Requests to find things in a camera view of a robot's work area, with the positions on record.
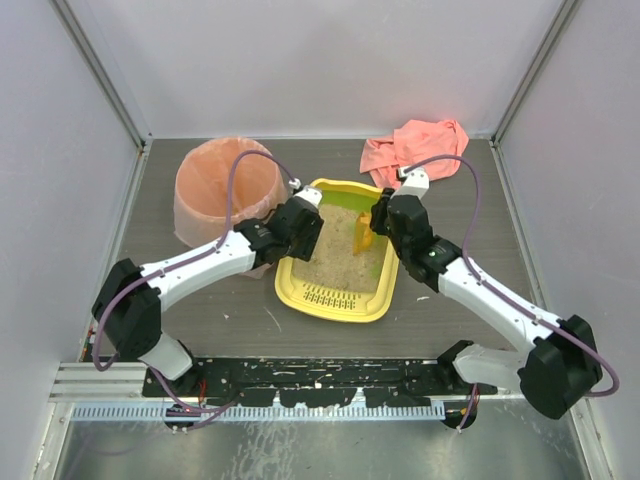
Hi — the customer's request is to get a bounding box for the orange litter scoop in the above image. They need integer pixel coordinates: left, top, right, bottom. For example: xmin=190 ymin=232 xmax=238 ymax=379
xmin=352 ymin=212 xmax=374 ymax=255

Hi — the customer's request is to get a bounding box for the yellow green litter box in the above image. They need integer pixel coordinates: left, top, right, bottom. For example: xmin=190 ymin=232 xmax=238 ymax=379
xmin=274 ymin=178 xmax=399 ymax=323

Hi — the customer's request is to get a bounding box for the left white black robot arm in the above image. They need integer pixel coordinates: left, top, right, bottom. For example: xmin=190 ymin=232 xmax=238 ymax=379
xmin=92 ymin=186 xmax=323 ymax=381

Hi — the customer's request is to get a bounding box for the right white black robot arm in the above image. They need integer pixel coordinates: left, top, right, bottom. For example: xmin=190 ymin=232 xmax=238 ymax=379
xmin=370 ymin=188 xmax=603 ymax=419

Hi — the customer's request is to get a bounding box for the cat litter sand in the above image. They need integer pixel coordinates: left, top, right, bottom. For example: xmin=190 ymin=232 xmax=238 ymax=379
xmin=292 ymin=204 xmax=387 ymax=293

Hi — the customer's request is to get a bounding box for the bin with pink liner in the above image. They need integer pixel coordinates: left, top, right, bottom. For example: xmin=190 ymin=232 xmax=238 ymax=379
xmin=173 ymin=137 xmax=288 ymax=248

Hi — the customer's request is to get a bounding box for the pink cloth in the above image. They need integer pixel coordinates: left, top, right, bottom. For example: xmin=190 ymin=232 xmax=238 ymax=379
xmin=359 ymin=120 xmax=469 ymax=188

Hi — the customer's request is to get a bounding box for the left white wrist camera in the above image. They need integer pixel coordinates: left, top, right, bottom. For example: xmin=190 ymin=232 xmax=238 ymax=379
xmin=288 ymin=178 xmax=322 ymax=207

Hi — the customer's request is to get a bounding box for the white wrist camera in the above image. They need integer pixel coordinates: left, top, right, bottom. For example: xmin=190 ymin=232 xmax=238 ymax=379
xmin=393 ymin=167 xmax=430 ymax=200
xmin=288 ymin=178 xmax=322 ymax=207

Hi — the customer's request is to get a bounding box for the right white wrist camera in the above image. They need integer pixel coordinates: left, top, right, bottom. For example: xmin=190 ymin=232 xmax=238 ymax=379
xmin=393 ymin=167 xmax=430 ymax=200

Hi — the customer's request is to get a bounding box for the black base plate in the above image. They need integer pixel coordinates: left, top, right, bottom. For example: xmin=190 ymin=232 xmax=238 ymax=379
xmin=168 ymin=357 xmax=472 ymax=408

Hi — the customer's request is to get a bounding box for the white slotted cable duct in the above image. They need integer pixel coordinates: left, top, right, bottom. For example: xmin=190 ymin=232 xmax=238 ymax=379
xmin=71 ymin=401 xmax=446 ymax=422

